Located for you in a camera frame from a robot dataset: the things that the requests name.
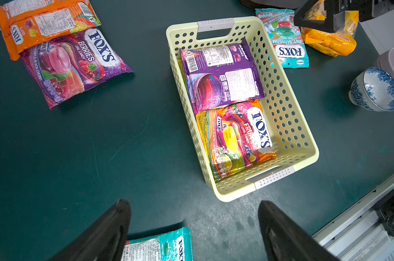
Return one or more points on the teal candy bag back side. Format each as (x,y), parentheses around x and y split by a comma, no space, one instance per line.
(171,246)

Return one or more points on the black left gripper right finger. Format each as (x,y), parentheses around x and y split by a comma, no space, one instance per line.
(284,240)

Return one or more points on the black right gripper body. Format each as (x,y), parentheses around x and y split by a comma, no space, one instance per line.
(335,13)

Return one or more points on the purple candy bag back side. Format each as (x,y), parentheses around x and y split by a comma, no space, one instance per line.
(217,77)

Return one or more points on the purple Fox's berries candy bag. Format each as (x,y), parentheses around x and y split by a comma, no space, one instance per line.
(72,64)

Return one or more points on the teal Fox's mint candy bag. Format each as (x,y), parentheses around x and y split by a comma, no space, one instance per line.
(285,37)

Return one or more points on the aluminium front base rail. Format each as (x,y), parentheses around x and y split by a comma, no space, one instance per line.
(364,231)

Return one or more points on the yellow mango candy bag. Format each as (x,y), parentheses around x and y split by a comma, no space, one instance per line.
(334,44)

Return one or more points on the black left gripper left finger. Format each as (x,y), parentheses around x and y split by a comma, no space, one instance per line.
(104,240)

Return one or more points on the orange Fox's candy bag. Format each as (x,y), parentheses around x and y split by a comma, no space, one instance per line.
(25,24)

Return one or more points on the small blue patterned bowl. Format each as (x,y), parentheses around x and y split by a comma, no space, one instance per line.
(373,90)

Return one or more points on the pale green plastic basket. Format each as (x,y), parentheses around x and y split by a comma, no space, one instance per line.
(291,136)

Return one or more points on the Fox's fruits candy bag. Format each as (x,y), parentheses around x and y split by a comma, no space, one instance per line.
(235,138)

